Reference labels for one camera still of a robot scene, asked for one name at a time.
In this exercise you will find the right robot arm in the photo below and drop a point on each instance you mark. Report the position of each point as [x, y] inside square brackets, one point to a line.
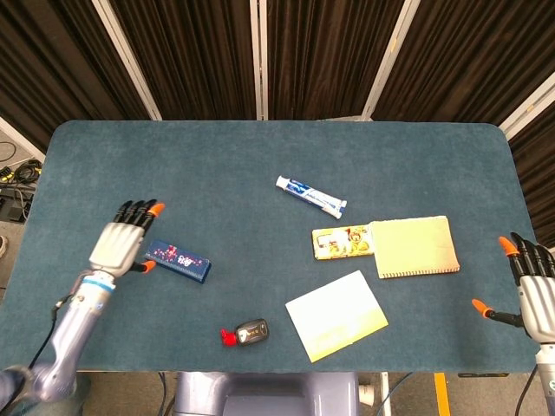
[546, 381]

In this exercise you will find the brown spiral notebook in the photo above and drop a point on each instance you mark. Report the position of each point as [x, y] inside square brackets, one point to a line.
[412, 247]

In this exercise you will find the black ink bottle red cap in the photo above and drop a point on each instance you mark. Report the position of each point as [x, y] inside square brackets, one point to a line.
[252, 332]

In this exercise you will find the white yellow Lexicon book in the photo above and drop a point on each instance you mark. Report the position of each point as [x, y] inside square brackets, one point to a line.
[336, 316]

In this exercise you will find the dark curtain partition panel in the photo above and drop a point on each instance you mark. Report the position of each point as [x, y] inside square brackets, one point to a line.
[52, 56]
[468, 56]
[186, 52]
[329, 52]
[539, 173]

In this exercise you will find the white blue toothpaste tube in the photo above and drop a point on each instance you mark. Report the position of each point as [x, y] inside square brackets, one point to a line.
[310, 195]

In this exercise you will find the yellow floor tape strip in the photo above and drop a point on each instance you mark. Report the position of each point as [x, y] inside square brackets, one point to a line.
[441, 394]

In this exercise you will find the blue box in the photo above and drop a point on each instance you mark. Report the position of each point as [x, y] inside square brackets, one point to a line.
[180, 261]

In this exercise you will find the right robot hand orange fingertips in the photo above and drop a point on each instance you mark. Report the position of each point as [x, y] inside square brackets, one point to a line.
[539, 303]

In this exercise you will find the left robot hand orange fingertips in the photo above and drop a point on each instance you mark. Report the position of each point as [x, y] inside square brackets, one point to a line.
[117, 247]

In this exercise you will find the grey robot torso base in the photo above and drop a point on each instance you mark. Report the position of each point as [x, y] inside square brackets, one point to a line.
[260, 396]

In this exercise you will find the white plastic pipe fitting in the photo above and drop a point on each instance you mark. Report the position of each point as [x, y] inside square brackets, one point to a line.
[366, 393]

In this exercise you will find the black floor pedal box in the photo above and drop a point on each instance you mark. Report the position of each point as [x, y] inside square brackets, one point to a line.
[13, 206]

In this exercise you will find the blue felt table cloth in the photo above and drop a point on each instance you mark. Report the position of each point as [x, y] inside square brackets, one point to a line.
[260, 151]

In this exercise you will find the yellow curry roux box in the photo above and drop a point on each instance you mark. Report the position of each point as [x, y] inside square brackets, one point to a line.
[342, 242]

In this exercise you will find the white table leg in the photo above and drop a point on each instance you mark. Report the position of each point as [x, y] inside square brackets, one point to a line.
[385, 392]

